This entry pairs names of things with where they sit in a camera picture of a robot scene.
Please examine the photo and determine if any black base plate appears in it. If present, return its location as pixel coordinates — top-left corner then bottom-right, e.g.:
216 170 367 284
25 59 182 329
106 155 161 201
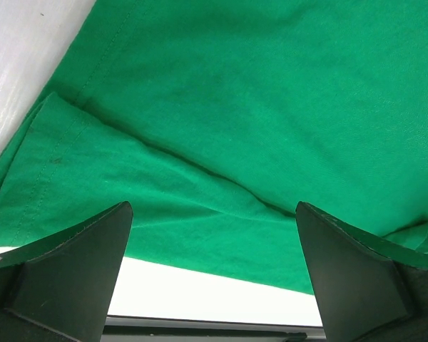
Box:
101 316 327 341

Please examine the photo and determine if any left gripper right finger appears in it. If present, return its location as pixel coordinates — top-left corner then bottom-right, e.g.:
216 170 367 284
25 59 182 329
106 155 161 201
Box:
296 202 428 341

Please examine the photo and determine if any green t-shirt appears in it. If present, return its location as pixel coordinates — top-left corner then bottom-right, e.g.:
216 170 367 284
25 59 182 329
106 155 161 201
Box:
0 1 428 294

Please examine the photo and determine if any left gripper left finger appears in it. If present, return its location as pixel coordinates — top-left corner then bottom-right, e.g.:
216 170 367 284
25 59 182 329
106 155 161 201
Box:
0 202 133 341

